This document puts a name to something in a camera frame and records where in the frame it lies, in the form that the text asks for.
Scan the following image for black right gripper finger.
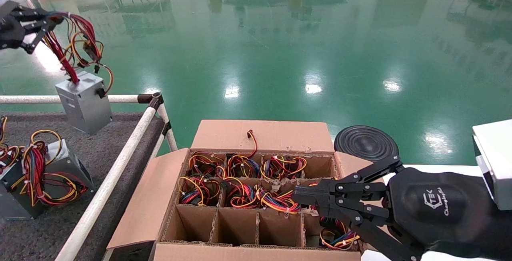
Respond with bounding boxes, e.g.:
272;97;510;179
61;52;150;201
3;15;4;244
294;157;402;198
294;195;424;261

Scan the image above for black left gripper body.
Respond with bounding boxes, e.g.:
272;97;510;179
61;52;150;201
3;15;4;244
0;4;26;50

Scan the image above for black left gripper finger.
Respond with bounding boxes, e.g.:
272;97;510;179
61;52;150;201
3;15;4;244
21;22;57;54
14;7;64;24

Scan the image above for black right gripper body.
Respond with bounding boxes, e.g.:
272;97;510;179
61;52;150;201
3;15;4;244
386;167;512;259

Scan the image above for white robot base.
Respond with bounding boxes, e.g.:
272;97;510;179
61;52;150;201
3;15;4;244
360;164;498;261

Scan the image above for brown cardboard divider box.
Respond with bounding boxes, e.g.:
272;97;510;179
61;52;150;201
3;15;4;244
107;119;380;261

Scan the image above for black round stool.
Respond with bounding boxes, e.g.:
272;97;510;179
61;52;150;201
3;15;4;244
334;125;400;162

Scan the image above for black pipe corner joint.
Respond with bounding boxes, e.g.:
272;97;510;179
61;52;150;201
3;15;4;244
137;92;164;112

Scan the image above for white pipe table leg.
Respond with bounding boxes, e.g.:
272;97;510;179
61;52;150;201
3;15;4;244
158;104;178;152

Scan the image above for white pipe rail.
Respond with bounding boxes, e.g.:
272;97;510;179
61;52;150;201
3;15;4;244
55;107;156;261
0;95;140;105
150;133;168;161

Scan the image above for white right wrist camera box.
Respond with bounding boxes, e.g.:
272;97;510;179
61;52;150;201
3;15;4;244
472;119;512;210

